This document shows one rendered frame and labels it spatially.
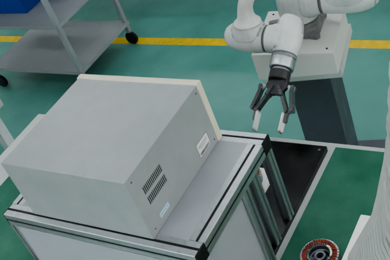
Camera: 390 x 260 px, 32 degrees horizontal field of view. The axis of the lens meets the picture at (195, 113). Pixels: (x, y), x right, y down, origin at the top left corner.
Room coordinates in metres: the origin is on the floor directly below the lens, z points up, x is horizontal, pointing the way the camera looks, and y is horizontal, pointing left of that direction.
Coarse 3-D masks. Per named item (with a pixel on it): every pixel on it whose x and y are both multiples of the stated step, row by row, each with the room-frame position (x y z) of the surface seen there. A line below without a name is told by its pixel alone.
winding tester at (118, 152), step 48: (96, 96) 1.69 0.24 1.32; (144, 96) 1.59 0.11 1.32; (192, 96) 1.52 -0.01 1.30; (48, 144) 1.56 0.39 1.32; (96, 144) 1.47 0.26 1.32; (144, 144) 1.39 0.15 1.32; (192, 144) 1.47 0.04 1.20; (48, 192) 1.48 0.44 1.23; (96, 192) 1.35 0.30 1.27; (144, 192) 1.30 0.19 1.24
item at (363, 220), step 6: (360, 216) 1.00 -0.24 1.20; (366, 216) 0.99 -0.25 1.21; (360, 222) 0.98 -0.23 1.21; (366, 222) 0.98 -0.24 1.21; (360, 228) 0.97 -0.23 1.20; (354, 234) 0.96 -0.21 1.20; (354, 240) 0.95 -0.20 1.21; (348, 246) 0.94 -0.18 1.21; (348, 252) 0.92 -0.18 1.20; (342, 258) 0.92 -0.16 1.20
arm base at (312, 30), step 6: (318, 18) 2.31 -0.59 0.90; (324, 18) 2.36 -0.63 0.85; (306, 24) 2.28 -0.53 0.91; (312, 24) 2.29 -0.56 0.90; (318, 24) 2.30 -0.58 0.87; (306, 30) 2.28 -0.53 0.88; (312, 30) 2.28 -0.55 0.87; (318, 30) 2.27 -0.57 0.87; (306, 36) 2.27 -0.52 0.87; (312, 36) 2.25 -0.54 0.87; (318, 36) 2.24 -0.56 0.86
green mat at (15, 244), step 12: (0, 192) 2.26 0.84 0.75; (12, 192) 2.22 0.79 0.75; (0, 204) 2.18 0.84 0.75; (0, 216) 2.11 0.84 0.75; (0, 228) 2.04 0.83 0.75; (12, 228) 2.01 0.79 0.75; (0, 240) 1.97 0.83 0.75; (12, 240) 1.94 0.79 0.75; (0, 252) 1.91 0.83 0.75; (12, 252) 1.88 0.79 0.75; (24, 252) 1.85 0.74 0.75
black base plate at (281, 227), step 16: (272, 144) 1.86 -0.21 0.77; (288, 144) 1.82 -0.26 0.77; (304, 144) 1.79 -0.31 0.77; (288, 160) 1.75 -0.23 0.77; (304, 160) 1.72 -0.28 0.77; (320, 160) 1.69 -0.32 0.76; (288, 176) 1.67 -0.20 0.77; (304, 176) 1.64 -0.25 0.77; (272, 192) 1.63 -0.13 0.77; (288, 192) 1.60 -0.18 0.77; (304, 192) 1.58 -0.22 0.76; (272, 208) 1.56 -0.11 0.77; (288, 224) 1.48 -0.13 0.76
